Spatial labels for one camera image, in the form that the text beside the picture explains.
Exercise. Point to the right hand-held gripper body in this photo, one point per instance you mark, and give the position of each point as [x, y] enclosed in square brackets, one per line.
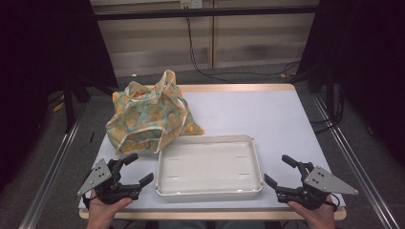
[313, 187]

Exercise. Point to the black curtain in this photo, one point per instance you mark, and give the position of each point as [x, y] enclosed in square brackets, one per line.
[369, 63]
[41, 63]

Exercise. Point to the person's left hand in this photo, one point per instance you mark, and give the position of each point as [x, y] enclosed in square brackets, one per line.
[105, 214]

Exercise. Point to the white plastic tray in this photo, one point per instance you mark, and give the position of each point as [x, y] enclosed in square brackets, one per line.
[207, 168]

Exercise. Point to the orange patterned cloth bag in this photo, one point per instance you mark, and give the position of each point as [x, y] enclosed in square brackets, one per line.
[149, 117]

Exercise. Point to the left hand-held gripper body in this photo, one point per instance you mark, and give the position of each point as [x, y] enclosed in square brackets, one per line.
[108, 187]

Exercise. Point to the metal floor rail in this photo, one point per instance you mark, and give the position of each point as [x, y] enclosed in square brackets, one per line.
[47, 181]
[356, 165]

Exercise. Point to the black horizontal bar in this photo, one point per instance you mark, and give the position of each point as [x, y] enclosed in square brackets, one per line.
[207, 13]

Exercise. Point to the person's right hand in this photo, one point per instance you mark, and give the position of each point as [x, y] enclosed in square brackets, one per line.
[316, 218]

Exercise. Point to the black metal stand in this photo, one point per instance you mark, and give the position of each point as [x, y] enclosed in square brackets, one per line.
[69, 108]

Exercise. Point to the white wall socket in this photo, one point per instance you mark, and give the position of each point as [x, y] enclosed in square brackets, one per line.
[191, 4]

